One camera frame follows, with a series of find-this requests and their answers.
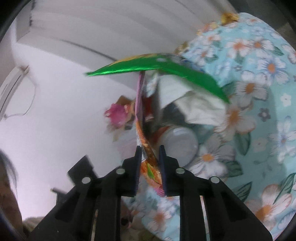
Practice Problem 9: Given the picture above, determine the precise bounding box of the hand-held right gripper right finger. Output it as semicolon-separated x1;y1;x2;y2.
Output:
159;145;272;241

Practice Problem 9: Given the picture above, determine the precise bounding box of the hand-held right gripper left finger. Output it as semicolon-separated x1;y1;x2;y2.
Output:
28;146;142;241

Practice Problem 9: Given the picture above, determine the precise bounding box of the orange pink snack wrapper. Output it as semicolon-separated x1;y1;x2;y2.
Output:
135;71;167;197

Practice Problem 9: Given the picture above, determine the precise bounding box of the clear plastic cup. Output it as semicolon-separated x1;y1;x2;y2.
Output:
154;126;199;167

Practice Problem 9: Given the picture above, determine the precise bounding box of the pink stuffed toy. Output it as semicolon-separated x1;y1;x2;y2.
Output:
104;95;137;142

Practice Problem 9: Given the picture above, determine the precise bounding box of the red wrapper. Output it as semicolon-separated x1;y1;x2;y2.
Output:
144;96;160;122

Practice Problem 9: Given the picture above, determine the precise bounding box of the white crumpled cloth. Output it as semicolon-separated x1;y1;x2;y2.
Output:
159;76;228;126

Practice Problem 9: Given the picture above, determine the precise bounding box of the person's head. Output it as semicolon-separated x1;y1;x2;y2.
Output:
0;151;23;234

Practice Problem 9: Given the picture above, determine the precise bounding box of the floral blue blanket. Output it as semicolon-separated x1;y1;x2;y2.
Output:
120;11;296;241

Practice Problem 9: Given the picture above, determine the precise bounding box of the green snack packet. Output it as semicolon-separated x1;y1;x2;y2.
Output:
84;53;231;104

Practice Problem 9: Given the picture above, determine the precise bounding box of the white air conditioner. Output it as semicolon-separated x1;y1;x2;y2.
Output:
0;66;30;120

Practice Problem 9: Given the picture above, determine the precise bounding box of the white curtain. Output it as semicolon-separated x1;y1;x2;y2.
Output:
16;0;234;77

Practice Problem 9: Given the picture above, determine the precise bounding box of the yellow cloth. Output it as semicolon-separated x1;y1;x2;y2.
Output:
221;13;238;25

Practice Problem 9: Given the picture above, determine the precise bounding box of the air conditioner cable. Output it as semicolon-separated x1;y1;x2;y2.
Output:
5;75;37;117

